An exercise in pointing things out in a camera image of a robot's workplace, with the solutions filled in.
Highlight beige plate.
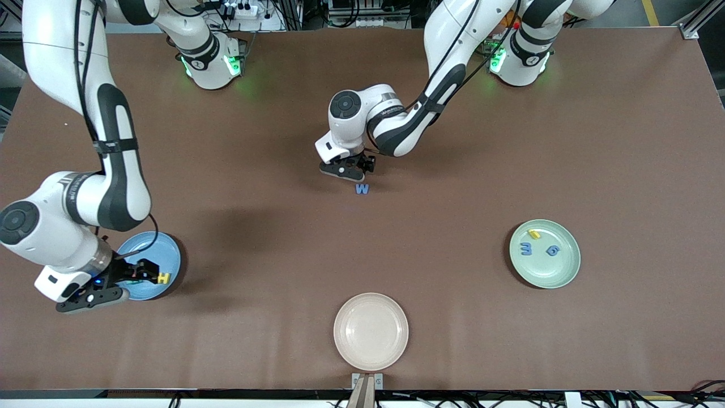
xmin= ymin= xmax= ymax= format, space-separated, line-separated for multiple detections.
xmin=333 ymin=292 xmax=410 ymax=372

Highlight aluminium frame profile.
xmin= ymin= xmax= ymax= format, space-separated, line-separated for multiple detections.
xmin=679 ymin=0 xmax=723 ymax=40

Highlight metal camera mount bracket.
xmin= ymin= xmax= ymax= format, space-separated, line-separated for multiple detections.
xmin=352 ymin=373 xmax=383 ymax=408

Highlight blue plate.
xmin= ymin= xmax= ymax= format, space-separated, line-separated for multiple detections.
xmin=116 ymin=231 xmax=182 ymax=301

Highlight green plate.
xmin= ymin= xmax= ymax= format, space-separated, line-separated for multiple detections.
xmin=509 ymin=219 xmax=582 ymax=290

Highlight background electronics rack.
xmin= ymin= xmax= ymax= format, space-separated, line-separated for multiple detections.
xmin=326 ymin=0 xmax=400 ymax=29

